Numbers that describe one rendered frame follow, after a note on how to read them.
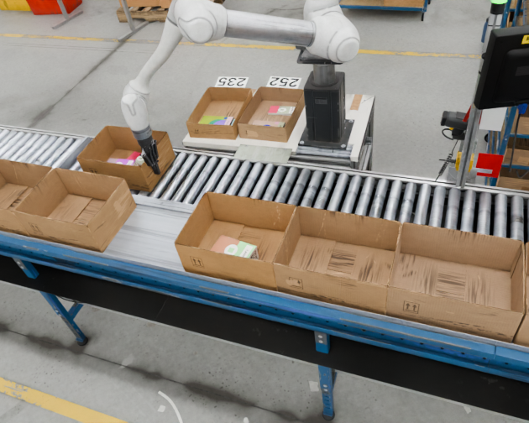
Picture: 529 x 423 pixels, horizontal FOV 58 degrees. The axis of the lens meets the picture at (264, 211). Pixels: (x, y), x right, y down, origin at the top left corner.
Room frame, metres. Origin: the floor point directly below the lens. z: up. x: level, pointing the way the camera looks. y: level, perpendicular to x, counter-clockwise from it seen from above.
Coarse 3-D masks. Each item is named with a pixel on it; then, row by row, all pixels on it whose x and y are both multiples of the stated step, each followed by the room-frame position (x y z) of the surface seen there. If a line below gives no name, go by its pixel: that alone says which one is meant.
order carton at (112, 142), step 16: (112, 128) 2.32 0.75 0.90; (128, 128) 2.27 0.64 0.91; (96, 144) 2.22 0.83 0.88; (112, 144) 2.32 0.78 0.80; (128, 144) 2.29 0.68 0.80; (160, 144) 2.08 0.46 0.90; (80, 160) 2.07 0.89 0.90; (96, 160) 2.02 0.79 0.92; (160, 160) 2.04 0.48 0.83; (128, 176) 1.95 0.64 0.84; (144, 176) 1.91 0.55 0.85; (160, 176) 2.01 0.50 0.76
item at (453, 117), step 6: (444, 114) 1.65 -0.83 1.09; (450, 114) 1.64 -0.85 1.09; (456, 114) 1.63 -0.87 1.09; (462, 114) 1.63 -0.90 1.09; (444, 120) 1.63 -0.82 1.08; (450, 120) 1.61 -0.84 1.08; (456, 120) 1.61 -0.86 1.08; (462, 120) 1.60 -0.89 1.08; (468, 120) 1.59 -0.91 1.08; (450, 126) 1.61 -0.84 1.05; (456, 126) 1.60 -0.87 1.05; (462, 126) 1.59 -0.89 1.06; (456, 132) 1.61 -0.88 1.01; (462, 132) 1.60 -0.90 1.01
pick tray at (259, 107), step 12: (264, 96) 2.55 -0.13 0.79; (276, 96) 2.52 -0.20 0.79; (288, 96) 2.49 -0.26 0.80; (300, 96) 2.45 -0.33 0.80; (252, 108) 2.43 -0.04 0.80; (264, 108) 2.46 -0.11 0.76; (300, 108) 2.34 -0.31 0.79; (240, 120) 2.27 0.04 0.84; (252, 120) 2.36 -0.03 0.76; (264, 120) 2.34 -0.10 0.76; (276, 120) 2.32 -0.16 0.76; (288, 120) 2.30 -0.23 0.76; (240, 132) 2.22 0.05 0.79; (252, 132) 2.19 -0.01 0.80; (264, 132) 2.16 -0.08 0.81; (276, 132) 2.13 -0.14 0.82; (288, 132) 2.14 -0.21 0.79
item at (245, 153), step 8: (240, 152) 2.09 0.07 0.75; (248, 152) 2.08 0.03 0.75; (256, 152) 2.07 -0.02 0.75; (264, 152) 2.05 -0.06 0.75; (272, 152) 2.04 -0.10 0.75; (280, 152) 2.03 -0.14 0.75; (288, 152) 2.02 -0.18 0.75; (264, 160) 1.98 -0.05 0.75; (272, 160) 1.97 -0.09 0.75; (280, 160) 1.96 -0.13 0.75
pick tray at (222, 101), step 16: (208, 96) 2.64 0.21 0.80; (224, 96) 2.63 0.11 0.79; (240, 96) 2.59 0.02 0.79; (192, 112) 2.42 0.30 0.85; (208, 112) 2.53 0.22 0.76; (224, 112) 2.49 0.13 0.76; (240, 112) 2.34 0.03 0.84; (192, 128) 2.31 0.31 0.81; (208, 128) 2.27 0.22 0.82; (224, 128) 2.23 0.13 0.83
